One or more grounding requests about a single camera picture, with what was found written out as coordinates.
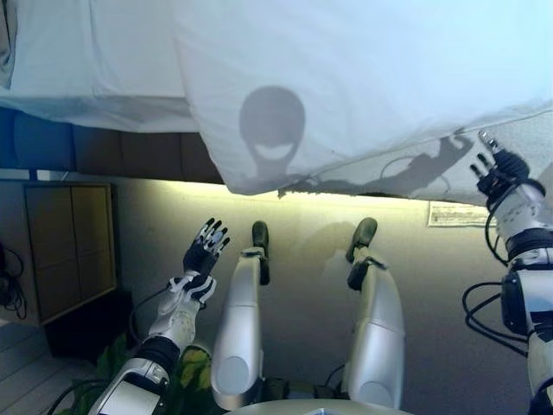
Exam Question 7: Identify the mattress with white sheet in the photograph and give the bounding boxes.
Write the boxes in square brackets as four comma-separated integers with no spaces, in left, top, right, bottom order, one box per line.
[0,0,200,131]

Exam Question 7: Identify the green leafy plant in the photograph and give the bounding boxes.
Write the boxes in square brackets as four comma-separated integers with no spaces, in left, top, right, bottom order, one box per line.
[55,332,213,415]

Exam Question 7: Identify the silver robot leg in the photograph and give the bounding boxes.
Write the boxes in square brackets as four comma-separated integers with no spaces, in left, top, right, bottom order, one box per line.
[345,217,405,410]
[210,220,271,412]

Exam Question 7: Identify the grey patterned rug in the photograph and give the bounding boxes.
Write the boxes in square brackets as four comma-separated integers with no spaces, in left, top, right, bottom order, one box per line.
[427,201,498,228]

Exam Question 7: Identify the silver robot left leg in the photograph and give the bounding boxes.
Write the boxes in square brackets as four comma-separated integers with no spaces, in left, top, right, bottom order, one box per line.
[210,220,271,412]

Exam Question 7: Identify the dark upholstered bed frame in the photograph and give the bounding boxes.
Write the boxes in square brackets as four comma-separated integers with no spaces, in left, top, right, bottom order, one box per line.
[0,105,230,185]

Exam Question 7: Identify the white duvet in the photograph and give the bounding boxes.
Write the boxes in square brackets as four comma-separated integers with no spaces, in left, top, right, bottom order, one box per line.
[172,0,553,195]

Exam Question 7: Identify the wooden nightstand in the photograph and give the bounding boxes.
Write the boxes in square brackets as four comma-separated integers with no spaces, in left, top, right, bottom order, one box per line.
[23,182,118,326]

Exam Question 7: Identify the silver robot right leg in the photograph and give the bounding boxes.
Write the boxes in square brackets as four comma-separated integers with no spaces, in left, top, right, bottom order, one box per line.
[345,217,405,410]

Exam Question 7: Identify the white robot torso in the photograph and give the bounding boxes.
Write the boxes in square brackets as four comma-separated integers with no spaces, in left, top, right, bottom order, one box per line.
[232,397,405,415]

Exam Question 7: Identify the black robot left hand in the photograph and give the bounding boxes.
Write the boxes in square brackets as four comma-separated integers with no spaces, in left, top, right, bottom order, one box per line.
[183,218,232,278]

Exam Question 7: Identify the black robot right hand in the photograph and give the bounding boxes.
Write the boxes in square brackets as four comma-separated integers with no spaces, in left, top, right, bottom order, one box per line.
[469,131,530,201]

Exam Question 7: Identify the black cable bundle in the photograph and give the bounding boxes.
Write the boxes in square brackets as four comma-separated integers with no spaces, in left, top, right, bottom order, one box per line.
[0,241,25,323]

